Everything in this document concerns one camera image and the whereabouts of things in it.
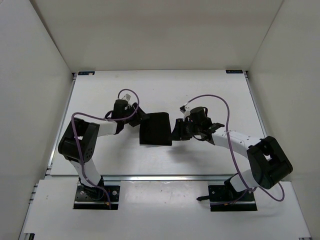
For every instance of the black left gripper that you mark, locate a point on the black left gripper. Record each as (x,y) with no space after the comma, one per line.
(139,116)

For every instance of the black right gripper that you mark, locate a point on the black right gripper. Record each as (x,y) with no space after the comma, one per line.
(178,133)

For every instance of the black skirt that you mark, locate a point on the black skirt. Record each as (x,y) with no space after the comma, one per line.
(156,130)

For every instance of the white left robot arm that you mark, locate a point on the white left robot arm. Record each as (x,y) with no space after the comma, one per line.
(78,142)

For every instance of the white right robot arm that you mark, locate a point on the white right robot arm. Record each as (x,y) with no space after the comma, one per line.
(268,162)

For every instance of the blue left corner label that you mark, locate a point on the blue left corner label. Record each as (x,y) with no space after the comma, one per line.
(86,73)

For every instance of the blue corner label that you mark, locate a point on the blue corner label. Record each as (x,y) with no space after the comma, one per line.
(234,71)
(86,73)

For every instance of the blue right corner label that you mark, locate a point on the blue right corner label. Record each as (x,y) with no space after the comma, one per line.
(234,71)

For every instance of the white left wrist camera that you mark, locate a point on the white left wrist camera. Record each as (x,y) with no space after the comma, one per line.
(127,98)

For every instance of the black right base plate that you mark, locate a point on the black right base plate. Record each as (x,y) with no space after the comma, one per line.
(223,200)

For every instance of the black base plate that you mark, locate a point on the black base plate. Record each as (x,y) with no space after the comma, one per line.
(86,200)
(223,200)

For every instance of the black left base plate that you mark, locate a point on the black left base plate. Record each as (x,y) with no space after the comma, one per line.
(86,200)

